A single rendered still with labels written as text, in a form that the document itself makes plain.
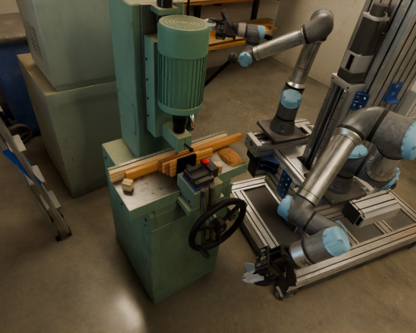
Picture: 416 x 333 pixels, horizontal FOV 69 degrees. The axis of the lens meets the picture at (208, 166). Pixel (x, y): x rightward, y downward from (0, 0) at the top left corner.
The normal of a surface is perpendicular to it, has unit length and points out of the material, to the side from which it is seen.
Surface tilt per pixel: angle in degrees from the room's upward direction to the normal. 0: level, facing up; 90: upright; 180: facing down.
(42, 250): 0
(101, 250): 0
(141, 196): 0
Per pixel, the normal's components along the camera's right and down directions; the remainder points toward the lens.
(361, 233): 0.10, -0.75
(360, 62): 0.38, 0.64
